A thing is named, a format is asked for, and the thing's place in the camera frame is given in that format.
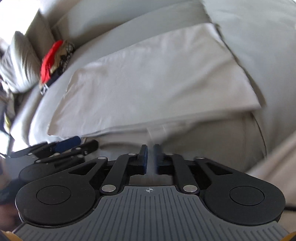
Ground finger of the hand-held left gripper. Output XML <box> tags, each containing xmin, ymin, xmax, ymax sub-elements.
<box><xmin>10</xmin><ymin>136</ymin><xmax>82</xmax><ymax>159</ymax></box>
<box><xmin>35</xmin><ymin>140</ymin><xmax>100</xmax><ymax>164</ymax></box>

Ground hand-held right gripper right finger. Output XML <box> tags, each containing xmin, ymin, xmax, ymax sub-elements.
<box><xmin>153</xmin><ymin>144</ymin><xmax>233</xmax><ymax>194</ymax></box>

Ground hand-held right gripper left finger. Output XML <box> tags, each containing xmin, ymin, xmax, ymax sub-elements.
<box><xmin>69</xmin><ymin>144</ymin><xmax>148</xmax><ymax>194</ymax></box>

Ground white sweatshirt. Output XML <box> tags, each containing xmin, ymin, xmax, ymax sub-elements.
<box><xmin>46</xmin><ymin>22</ymin><xmax>267</xmax><ymax>149</ymax></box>

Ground black white patterned garment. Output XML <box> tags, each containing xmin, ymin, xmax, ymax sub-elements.
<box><xmin>39</xmin><ymin>44</ymin><xmax>77</xmax><ymax>96</ymax></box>

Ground grey sofa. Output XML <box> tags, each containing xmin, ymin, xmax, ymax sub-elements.
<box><xmin>0</xmin><ymin>0</ymin><xmax>296</xmax><ymax>209</ymax></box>

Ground grey throw pillow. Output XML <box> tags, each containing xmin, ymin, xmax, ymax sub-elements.
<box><xmin>0</xmin><ymin>31</ymin><xmax>41</xmax><ymax>93</ymax></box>
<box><xmin>24</xmin><ymin>10</ymin><xmax>56</xmax><ymax>61</ymax></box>

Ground grey sofa back cushion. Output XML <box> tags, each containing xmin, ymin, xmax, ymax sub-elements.
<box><xmin>52</xmin><ymin>0</ymin><xmax>209</xmax><ymax>49</ymax></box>

